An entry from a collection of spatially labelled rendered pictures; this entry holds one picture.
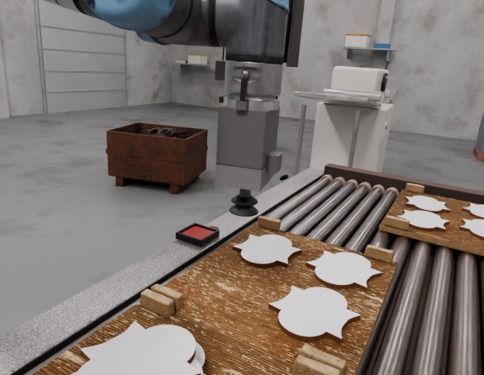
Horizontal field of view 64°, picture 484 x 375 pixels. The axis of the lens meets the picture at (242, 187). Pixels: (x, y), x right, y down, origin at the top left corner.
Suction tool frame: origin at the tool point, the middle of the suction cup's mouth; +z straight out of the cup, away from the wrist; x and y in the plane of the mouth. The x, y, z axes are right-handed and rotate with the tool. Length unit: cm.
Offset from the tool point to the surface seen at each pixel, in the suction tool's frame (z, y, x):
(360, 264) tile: 17.4, 25.1, -18.9
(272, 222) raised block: 16.2, 36.3, 2.5
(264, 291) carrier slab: 18.4, 9.2, -2.5
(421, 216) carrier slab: 17, 62, -35
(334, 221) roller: 21, 55, -12
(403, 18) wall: -142, 975, -77
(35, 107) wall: 98, 626, 652
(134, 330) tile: 13.4, -14.1, 9.6
